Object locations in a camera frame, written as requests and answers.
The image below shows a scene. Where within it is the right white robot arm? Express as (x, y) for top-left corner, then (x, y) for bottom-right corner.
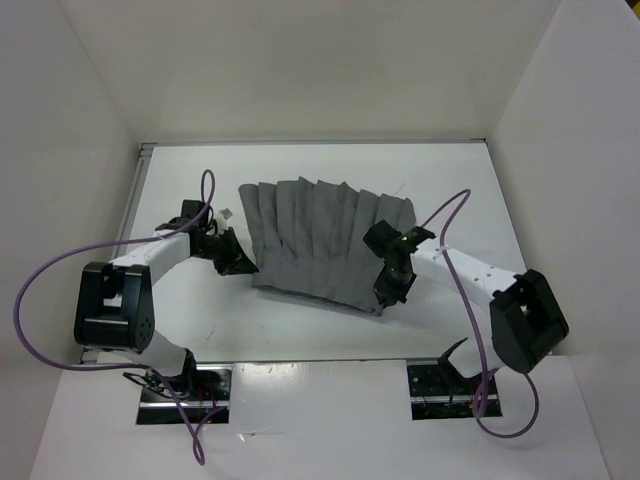
(364, 221), (569, 374)

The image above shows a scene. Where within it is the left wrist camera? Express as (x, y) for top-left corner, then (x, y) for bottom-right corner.
(214, 209), (233, 234)

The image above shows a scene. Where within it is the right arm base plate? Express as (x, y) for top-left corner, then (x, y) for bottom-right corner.
(406, 339), (481, 421)

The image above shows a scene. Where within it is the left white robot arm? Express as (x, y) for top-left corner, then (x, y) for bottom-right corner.
(74, 200), (258, 400)

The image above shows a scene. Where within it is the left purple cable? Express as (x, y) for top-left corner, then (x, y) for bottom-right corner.
(12, 169), (221, 465)

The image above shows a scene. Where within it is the grey pleated skirt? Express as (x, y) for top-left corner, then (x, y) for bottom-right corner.
(239, 177), (416, 316)

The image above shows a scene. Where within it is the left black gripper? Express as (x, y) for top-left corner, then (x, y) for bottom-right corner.
(193, 226), (257, 276)

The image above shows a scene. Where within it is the aluminium table edge rail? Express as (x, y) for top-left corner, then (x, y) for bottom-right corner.
(79, 142), (154, 364)

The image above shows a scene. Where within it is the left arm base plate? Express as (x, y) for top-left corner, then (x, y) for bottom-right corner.
(123, 363), (233, 426)

